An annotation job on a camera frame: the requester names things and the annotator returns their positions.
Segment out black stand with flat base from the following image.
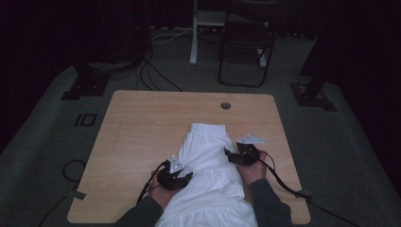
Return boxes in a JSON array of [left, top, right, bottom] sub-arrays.
[[61, 61, 112, 101], [289, 0, 339, 113]]

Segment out person's left hand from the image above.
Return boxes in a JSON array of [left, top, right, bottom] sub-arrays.
[[148, 175, 179, 210]]

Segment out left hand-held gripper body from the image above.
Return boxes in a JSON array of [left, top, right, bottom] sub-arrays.
[[156, 154, 187, 192]]

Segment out black floor cable bundle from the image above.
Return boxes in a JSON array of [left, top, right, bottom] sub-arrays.
[[134, 46, 183, 93]]

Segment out black folding chair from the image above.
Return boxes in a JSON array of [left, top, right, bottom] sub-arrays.
[[218, 12, 277, 89]]

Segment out dark equipment tower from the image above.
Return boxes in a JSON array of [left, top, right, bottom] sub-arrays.
[[117, 0, 154, 65]]

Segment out looped black floor cable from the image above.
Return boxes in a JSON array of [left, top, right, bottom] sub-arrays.
[[37, 159, 88, 227]]

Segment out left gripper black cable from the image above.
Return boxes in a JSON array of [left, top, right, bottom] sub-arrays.
[[135, 159, 171, 204]]

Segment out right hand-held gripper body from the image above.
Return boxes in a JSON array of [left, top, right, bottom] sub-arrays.
[[235, 133, 267, 167]]

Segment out white cable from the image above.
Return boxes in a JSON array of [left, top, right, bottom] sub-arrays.
[[150, 26, 194, 45]]

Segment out grey tape piece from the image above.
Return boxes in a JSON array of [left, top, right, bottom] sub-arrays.
[[295, 188, 313, 201], [66, 189, 87, 201]]

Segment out person's right hand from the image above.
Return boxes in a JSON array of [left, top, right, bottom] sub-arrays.
[[235, 150, 269, 186]]

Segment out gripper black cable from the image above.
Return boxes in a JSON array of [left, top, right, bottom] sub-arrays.
[[135, 159, 171, 204], [258, 149, 362, 227]]

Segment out white metal stand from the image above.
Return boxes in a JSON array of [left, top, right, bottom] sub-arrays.
[[188, 0, 270, 69]]

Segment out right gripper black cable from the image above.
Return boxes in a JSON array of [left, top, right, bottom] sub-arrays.
[[258, 149, 362, 227]]

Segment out white skirt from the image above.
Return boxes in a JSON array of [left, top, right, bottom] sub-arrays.
[[154, 122, 259, 227]]

